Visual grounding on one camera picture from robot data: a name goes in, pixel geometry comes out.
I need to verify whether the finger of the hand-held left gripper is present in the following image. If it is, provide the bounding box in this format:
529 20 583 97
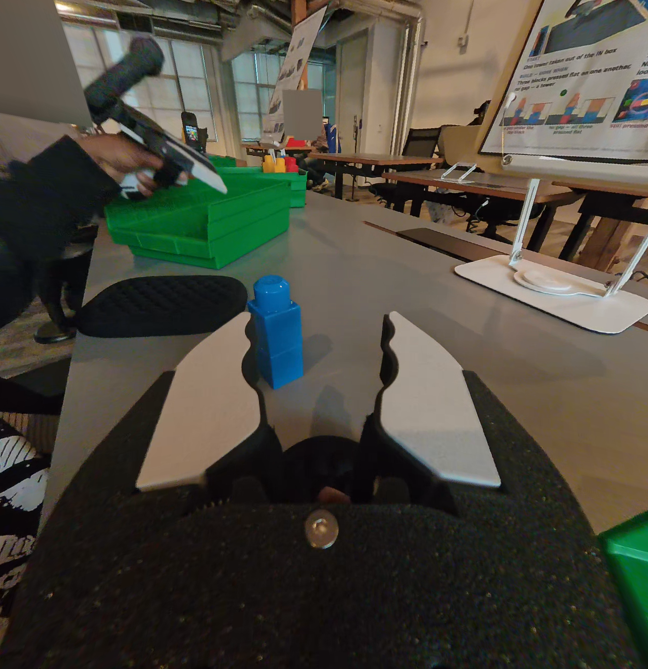
159 131 229 195

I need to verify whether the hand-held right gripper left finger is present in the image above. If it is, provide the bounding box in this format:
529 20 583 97
136 312 277 492

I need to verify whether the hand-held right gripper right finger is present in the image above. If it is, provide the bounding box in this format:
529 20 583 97
360 312 502 488

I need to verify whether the green plastic bin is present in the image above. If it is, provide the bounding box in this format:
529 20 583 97
600 504 648 669
126 238 291 271
208 154 309 209
103 177 291 258

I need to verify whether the blue mega block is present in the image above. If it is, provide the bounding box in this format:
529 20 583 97
247 274 304 362
256 346 305 391

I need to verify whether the person's left forearm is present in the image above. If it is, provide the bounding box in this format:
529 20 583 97
0 135 122 336

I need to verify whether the person's left hand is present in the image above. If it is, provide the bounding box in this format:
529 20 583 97
75 132 190 198

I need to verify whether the black device with screen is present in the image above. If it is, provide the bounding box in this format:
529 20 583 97
180 111 210 153

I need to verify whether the instruction poster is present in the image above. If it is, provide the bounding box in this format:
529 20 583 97
261 5 329 146
478 0 648 170

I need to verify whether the white stand base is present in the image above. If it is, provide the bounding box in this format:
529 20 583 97
453 162 648 335

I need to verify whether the wooden top desk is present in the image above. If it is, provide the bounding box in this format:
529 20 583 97
382 170 583 226
307 152 446 200
551 179 648 262

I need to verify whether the black mesh office chair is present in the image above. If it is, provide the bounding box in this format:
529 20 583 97
401 127 443 159

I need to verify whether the small white stand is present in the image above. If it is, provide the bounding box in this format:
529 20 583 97
440 162 485 185

